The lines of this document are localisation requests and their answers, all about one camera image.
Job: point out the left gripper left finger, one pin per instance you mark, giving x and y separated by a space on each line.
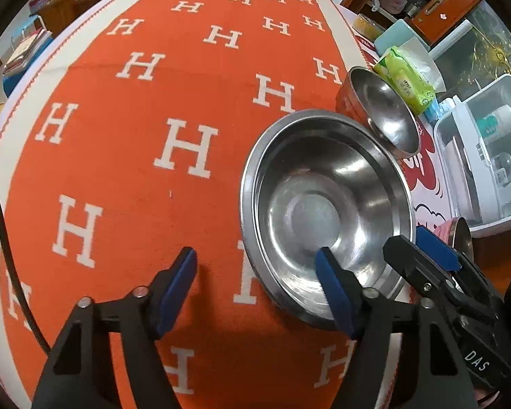
79 372

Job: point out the person's right hand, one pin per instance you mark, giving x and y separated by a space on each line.
484 398

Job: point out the white cosmetic storage box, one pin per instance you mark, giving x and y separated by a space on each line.
473 142

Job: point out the orange H-pattern table runner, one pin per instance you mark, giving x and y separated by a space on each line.
126 141

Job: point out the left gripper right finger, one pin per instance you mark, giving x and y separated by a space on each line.
431 371

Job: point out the wooden TV cabinet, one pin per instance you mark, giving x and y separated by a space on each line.
57 15

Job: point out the pink steel bowl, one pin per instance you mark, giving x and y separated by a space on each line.
456 234

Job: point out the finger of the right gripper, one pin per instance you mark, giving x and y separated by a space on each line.
427 278
436 249

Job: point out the green wet wipes pack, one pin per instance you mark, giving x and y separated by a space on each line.
397 69

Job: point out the stack of books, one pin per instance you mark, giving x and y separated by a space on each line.
32 35

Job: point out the small steel bowl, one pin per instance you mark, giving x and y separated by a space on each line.
366 98

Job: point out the mint green canister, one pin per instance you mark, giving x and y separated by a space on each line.
396 35

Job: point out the blue tissue pack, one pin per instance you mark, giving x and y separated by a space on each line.
435 110

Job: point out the blue plastic stool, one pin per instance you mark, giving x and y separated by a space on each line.
9 81

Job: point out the large steel bowl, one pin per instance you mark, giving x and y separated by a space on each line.
319 179

